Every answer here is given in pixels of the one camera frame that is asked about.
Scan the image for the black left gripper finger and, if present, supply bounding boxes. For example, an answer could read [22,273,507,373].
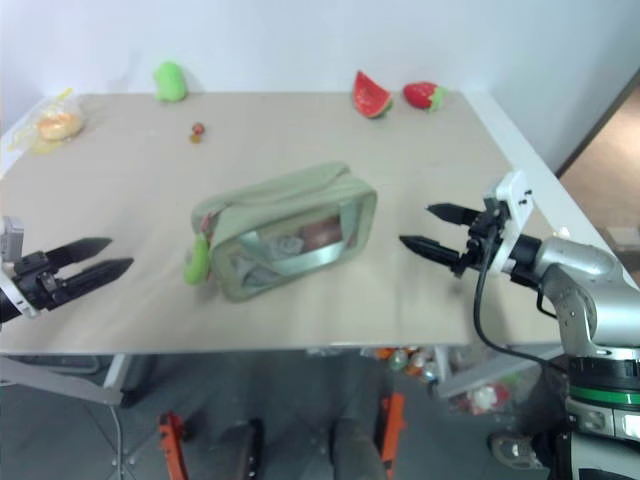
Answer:
[59,257,135,304]
[45,236,113,266]

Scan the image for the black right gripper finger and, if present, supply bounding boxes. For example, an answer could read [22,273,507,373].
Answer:
[424,202,482,229]
[398,234,461,266]

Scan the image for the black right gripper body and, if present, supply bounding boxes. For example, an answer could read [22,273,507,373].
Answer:
[452,207,510,277]

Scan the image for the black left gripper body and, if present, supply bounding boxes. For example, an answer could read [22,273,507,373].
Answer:
[11,251,71,312]

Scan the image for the green clear toiletry pouch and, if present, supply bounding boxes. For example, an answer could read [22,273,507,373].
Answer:
[191,160,379,303]

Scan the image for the green plush zipper charm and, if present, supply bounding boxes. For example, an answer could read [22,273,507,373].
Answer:
[183,234,212,287]

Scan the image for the strawberry toy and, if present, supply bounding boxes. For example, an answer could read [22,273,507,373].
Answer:
[402,81,449,113]

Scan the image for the bread in clear bag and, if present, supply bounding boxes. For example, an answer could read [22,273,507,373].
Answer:
[7,87,86,156]

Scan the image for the clear bin of toys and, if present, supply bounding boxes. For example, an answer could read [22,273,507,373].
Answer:
[369,344,546,416]

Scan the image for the watermelon slice toy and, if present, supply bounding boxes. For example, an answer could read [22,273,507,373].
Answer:
[352,70,394,120]

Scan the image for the orange black stand leg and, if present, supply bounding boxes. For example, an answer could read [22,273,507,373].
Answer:
[378,392,407,480]
[156,410,192,480]

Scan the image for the green plush toy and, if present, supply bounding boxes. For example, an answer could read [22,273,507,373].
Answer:
[152,60,187,104]

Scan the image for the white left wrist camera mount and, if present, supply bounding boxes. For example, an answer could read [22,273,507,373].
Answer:
[0,215,40,320]

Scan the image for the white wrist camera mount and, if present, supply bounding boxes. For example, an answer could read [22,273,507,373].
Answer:
[482,169,535,277]
[0,215,40,320]

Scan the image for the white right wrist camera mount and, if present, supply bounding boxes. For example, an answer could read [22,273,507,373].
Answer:
[482,169,535,277]

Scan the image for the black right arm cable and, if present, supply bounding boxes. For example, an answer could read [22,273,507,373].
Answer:
[473,234,571,374]

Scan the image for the white table frame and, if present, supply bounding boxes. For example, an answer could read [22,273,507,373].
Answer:
[0,90,640,407]

